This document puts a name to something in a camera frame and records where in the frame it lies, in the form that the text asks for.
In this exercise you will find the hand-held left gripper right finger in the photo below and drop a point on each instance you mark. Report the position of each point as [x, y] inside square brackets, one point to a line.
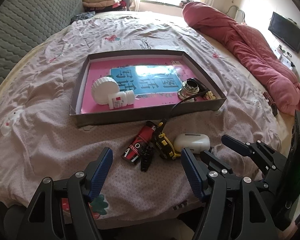
[192, 172]

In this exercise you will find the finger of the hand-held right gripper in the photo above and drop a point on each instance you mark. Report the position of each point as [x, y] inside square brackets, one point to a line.
[212, 158]
[233, 143]

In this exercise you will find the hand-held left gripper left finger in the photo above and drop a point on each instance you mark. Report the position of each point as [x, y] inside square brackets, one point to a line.
[101, 172]

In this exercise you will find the white earbuds case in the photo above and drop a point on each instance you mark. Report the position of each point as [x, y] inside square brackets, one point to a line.
[190, 141]

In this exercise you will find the small yellow printed pack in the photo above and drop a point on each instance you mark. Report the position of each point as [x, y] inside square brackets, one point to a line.
[210, 95]

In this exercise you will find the small black box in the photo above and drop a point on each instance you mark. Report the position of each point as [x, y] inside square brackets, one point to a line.
[203, 86]

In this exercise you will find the shallow grey cardboard box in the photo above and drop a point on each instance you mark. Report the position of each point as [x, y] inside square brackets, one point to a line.
[140, 116]

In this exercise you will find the glass ink bottle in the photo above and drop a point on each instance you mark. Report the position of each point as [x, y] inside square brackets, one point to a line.
[188, 90]

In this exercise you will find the white pill bottle red label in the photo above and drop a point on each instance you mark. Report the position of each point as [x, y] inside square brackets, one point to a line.
[119, 100]

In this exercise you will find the white ribbed jar lid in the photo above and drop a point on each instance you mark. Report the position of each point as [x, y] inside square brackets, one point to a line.
[104, 90]

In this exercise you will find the yellow black tape measure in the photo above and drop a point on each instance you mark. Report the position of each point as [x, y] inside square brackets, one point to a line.
[162, 142]

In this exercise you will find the black hair clip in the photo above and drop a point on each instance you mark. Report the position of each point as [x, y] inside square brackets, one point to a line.
[146, 160]

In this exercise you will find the red black printed pack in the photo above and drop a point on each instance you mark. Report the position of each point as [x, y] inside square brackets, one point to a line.
[140, 142]

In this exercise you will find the small dark red box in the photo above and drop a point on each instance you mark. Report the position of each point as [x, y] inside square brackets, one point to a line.
[269, 98]

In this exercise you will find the pink exercise book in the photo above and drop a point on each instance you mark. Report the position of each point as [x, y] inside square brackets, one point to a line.
[152, 103]

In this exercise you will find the red quilted duvet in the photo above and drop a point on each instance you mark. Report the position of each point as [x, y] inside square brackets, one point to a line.
[252, 55]

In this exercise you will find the black flat television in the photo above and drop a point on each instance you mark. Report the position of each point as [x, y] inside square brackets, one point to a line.
[286, 31]

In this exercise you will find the white metal rack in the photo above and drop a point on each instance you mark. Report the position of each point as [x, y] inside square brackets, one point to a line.
[237, 13]

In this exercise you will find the floral item on windowsill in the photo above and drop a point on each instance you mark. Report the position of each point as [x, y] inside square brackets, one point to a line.
[183, 3]

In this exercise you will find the dark floral cloth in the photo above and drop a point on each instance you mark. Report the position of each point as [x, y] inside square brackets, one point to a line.
[82, 16]

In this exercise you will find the grey quilted headboard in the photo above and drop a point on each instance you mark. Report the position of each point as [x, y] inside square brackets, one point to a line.
[27, 25]

